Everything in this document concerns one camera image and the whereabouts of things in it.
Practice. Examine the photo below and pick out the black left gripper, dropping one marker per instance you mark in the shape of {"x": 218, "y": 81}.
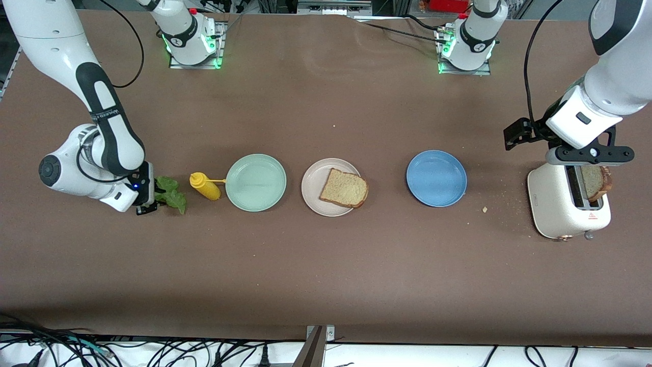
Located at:
{"x": 539, "y": 131}

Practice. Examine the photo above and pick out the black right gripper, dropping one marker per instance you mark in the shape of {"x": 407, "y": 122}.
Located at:
{"x": 146, "y": 183}

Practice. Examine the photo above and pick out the green lettuce leaf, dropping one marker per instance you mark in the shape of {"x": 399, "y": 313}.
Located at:
{"x": 175, "y": 199}

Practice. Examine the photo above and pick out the yellow mustard squeeze bottle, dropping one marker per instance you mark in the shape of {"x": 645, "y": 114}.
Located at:
{"x": 204, "y": 187}

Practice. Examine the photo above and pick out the brown bread slice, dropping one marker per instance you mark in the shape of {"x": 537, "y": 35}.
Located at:
{"x": 593, "y": 184}
{"x": 344, "y": 188}

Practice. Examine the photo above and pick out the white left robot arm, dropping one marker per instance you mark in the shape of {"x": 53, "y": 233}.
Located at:
{"x": 619, "y": 76}

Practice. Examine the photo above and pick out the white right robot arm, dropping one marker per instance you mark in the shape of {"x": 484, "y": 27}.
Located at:
{"x": 66, "y": 51}

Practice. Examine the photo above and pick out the blue plate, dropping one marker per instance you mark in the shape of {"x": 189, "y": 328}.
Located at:
{"x": 436, "y": 178}

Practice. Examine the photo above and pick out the mint green plate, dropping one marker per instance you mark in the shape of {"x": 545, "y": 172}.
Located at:
{"x": 255, "y": 182}

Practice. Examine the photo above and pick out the beige plate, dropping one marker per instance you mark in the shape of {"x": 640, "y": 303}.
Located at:
{"x": 313, "y": 186}

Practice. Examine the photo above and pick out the white two-slot toaster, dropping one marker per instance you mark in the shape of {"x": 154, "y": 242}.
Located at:
{"x": 552, "y": 204}

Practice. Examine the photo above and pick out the red box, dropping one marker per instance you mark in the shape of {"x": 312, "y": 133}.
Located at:
{"x": 448, "y": 5}

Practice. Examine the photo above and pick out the black power plug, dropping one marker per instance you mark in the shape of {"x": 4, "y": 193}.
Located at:
{"x": 264, "y": 359}

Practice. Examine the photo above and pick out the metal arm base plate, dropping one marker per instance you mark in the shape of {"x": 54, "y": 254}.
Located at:
{"x": 479, "y": 72}
{"x": 193, "y": 66}

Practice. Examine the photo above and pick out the grey metal frame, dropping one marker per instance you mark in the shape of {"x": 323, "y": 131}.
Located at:
{"x": 333, "y": 7}

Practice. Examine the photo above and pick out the grey metal bracket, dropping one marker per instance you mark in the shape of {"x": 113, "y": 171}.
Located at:
{"x": 316, "y": 351}

